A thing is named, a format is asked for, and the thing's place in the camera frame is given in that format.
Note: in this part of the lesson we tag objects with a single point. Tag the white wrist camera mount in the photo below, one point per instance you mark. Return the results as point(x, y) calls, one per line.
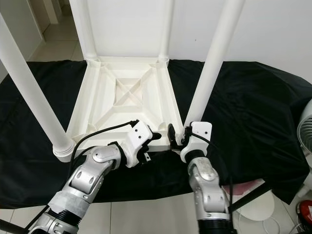
point(197, 137)
point(139, 140)

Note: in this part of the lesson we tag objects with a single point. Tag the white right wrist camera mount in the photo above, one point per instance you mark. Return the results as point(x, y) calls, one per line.
point(197, 137)

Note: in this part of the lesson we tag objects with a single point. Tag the white plastic table leg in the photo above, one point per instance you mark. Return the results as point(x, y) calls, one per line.
point(214, 58)
point(34, 92)
point(166, 29)
point(84, 29)

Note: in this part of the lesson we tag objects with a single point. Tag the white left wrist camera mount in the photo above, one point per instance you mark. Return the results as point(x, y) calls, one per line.
point(139, 140)

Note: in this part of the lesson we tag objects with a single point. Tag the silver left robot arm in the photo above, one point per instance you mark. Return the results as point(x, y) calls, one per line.
point(83, 185)

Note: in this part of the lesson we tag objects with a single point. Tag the black metal table leg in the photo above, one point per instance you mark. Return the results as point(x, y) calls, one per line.
point(10, 226)
point(253, 196)

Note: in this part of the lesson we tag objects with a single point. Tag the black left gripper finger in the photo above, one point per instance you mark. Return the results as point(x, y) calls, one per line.
point(155, 135)

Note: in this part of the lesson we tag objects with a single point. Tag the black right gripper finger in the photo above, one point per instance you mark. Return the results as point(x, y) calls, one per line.
point(172, 135)

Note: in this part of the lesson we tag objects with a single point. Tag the large pink towel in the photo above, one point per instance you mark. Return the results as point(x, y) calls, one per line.
point(248, 185)

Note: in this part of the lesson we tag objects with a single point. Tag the white standing fan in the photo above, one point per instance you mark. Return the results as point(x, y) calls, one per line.
point(307, 131)

